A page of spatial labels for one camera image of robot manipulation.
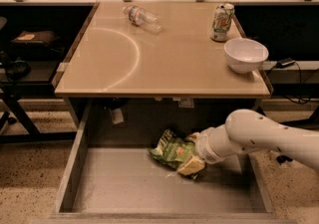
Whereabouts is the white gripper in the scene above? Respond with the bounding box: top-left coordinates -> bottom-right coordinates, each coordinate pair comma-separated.
177,127 -> 224,176

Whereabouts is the black power adapter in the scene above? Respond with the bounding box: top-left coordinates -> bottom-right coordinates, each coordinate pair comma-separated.
276,58 -> 295,69

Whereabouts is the green jalapeno chip bag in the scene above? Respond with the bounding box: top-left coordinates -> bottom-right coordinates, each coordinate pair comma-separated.
149,129 -> 198,171

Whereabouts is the clear plastic water bottle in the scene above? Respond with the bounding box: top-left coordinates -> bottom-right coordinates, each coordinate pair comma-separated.
123,5 -> 161,34

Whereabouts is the open grey drawer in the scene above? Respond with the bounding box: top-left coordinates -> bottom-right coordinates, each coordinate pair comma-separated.
55,99 -> 273,220

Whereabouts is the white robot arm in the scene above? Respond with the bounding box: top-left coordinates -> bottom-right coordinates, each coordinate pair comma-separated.
177,110 -> 319,176

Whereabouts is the white bowl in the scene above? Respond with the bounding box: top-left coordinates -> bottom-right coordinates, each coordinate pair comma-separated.
224,38 -> 269,74

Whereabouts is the black bag on shelf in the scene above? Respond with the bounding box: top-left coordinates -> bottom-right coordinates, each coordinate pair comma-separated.
10,30 -> 60,56

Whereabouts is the green tea can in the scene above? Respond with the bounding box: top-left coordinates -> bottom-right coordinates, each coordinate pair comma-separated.
210,3 -> 234,42

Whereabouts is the white tag under counter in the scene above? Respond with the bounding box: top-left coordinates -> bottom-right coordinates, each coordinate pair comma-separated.
110,109 -> 125,124

